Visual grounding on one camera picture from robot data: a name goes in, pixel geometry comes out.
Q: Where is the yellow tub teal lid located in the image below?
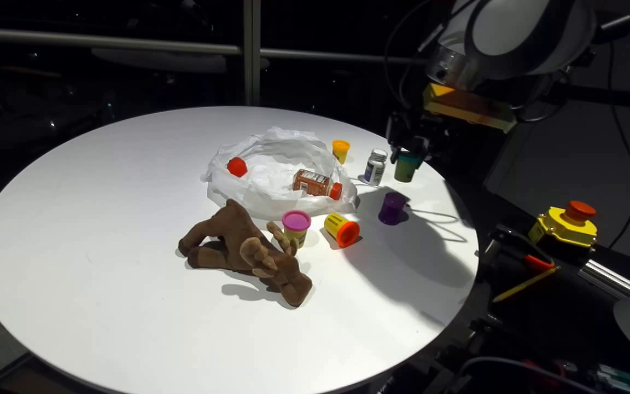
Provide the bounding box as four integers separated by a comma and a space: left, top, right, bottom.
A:
391, 149, 424, 183

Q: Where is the brown plush moose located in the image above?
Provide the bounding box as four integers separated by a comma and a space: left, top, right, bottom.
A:
175, 196, 314, 308

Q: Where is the silver metal rod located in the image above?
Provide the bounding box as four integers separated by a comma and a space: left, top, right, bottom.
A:
575, 258, 630, 300

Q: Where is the yellow tub magenta lid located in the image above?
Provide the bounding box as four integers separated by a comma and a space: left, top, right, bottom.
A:
280, 207, 314, 250

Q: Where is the yellow emergency stop button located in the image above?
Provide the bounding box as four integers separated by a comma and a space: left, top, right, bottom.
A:
526, 199, 602, 254

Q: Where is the white plastic bottle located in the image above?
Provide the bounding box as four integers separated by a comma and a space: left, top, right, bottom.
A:
362, 147, 391, 186

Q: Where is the yellow tub red lid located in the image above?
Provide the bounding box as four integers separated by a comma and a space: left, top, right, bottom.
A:
226, 154, 252, 179

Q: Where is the clear plastic bag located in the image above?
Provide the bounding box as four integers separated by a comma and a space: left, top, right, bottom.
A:
202, 125, 360, 219

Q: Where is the tan wrist camera mount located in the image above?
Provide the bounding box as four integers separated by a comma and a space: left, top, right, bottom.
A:
421, 80, 518, 136

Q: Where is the grey horizontal railing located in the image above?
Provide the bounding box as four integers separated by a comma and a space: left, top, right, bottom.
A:
0, 25, 427, 67

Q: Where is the black camera on stand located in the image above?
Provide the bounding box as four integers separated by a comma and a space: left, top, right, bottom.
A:
561, 9, 630, 113

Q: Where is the yellow tub orange lid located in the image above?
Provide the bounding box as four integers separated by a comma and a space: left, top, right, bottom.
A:
322, 210, 362, 251

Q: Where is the yellow pencil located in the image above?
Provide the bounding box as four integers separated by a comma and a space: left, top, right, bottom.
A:
489, 265, 561, 307

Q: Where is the grey thick cable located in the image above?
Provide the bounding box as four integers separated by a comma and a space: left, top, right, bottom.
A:
456, 355, 603, 394

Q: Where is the red handled tool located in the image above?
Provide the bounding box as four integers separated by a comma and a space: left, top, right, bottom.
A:
523, 251, 555, 273

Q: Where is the spice jar red lid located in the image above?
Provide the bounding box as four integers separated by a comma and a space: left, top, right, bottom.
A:
289, 165, 346, 204

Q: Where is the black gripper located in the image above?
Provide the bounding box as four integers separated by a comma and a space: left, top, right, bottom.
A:
385, 106, 436, 165

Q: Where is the purple two-hole cup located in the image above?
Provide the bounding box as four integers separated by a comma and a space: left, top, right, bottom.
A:
376, 188, 411, 227

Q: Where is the grey metal post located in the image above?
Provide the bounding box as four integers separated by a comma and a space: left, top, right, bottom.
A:
240, 0, 264, 110

